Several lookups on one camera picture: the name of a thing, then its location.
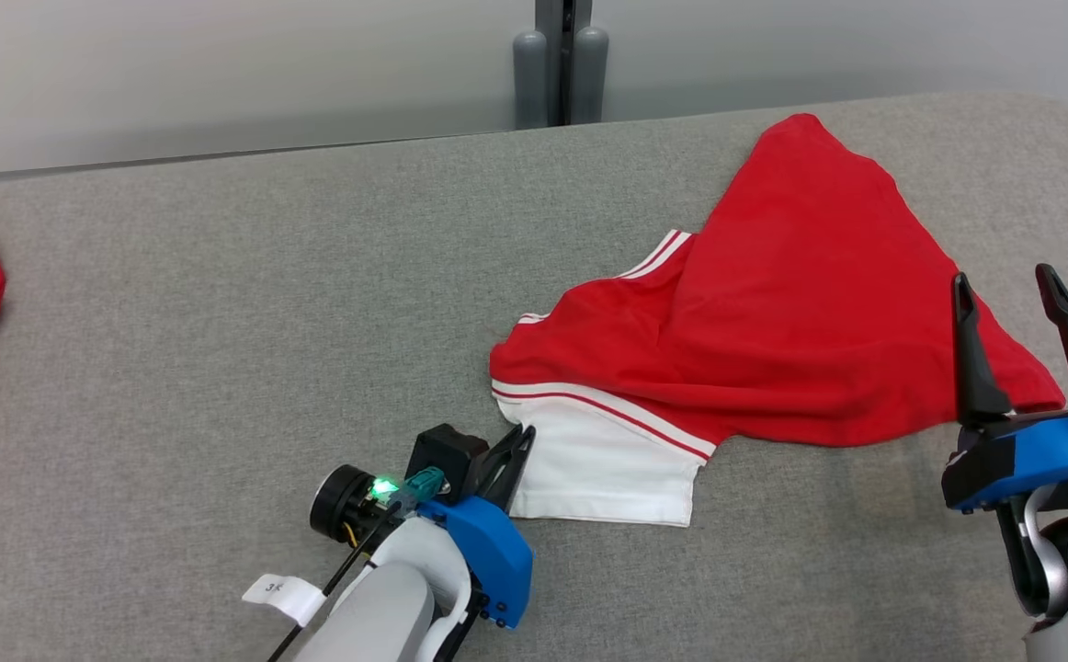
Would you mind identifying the grey partition post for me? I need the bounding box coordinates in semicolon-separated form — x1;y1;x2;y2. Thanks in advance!
534;0;595;126

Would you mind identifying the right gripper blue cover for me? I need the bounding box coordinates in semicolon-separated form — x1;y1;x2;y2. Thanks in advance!
941;264;1068;513

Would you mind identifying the grey cylindrical post foot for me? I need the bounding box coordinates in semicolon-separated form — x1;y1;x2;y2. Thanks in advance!
571;26;610;125
513;30;549;130

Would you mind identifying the grey partition base rail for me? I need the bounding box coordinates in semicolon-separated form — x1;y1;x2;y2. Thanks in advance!
0;129;517;191

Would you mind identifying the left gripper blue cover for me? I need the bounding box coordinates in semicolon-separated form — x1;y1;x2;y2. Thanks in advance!
310;425;537;631

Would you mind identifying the red jersey number 23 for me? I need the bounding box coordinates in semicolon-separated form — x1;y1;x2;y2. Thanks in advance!
488;112;1068;529

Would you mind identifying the black left cable teal plug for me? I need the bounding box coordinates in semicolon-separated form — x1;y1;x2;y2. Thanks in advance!
267;467;448;662

